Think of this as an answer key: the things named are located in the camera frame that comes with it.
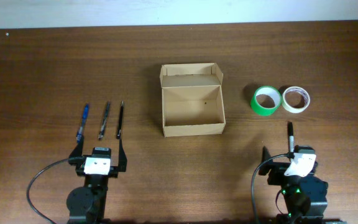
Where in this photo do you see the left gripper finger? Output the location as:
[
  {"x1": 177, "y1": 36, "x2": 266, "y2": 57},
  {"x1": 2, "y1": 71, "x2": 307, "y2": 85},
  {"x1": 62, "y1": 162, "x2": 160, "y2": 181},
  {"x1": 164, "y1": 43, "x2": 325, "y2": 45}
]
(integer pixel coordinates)
[
  {"x1": 117, "y1": 139, "x2": 127, "y2": 172},
  {"x1": 68, "y1": 141, "x2": 83, "y2": 165}
]

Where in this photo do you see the blue ballpoint pen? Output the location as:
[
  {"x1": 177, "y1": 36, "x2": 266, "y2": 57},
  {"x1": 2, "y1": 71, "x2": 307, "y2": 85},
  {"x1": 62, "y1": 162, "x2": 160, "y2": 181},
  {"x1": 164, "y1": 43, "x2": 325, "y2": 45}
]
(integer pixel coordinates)
[{"x1": 76, "y1": 104, "x2": 90, "y2": 143}]

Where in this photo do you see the black and white marker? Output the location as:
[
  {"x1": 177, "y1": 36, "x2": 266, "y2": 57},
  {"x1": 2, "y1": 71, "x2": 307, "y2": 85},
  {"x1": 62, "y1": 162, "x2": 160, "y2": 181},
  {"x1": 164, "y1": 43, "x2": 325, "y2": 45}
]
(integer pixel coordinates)
[{"x1": 287, "y1": 122, "x2": 295, "y2": 152}]

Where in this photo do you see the cream masking tape roll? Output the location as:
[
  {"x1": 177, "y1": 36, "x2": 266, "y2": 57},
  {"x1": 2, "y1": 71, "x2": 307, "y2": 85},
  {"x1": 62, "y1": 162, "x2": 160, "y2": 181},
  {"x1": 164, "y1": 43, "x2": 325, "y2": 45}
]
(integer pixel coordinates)
[{"x1": 282, "y1": 86, "x2": 311, "y2": 113}]

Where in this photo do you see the green tape roll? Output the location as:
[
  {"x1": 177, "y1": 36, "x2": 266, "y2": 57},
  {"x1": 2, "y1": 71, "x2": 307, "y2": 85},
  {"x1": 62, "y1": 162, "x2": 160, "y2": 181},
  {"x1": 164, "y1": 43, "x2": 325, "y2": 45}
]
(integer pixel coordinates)
[{"x1": 250, "y1": 86, "x2": 282, "y2": 116}]

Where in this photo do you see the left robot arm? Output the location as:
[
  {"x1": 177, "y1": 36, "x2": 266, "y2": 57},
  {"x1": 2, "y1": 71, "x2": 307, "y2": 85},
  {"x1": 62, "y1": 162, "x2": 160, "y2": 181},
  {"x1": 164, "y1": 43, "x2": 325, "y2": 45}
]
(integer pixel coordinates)
[{"x1": 67, "y1": 138, "x2": 127, "y2": 224}]

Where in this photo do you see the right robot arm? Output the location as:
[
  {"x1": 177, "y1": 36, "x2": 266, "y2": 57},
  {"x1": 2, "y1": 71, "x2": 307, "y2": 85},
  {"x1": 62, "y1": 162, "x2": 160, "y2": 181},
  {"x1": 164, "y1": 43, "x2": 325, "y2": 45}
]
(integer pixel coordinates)
[{"x1": 257, "y1": 145, "x2": 328, "y2": 223}]

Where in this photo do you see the dark grey pen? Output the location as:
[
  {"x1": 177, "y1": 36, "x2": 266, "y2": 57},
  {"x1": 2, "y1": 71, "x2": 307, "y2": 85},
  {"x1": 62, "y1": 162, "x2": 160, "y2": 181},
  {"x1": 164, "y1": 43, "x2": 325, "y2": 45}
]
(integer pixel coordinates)
[{"x1": 98, "y1": 101, "x2": 111, "y2": 141}]

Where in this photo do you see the black pen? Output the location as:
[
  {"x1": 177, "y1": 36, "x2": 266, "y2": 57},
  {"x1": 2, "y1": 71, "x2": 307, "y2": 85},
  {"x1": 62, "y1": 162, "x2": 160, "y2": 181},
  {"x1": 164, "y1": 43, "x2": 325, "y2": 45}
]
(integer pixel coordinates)
[{"x1": 116, "y1": 101, "x2": 124, "y2": 139}]

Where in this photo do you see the open cardboard box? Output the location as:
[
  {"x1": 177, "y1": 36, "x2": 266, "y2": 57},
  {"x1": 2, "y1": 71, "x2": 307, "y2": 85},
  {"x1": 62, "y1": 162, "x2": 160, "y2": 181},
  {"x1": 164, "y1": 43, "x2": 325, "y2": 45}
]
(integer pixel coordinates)
[{"x1": 160, "y1": 63, "x2": 226, "y2": 137}]

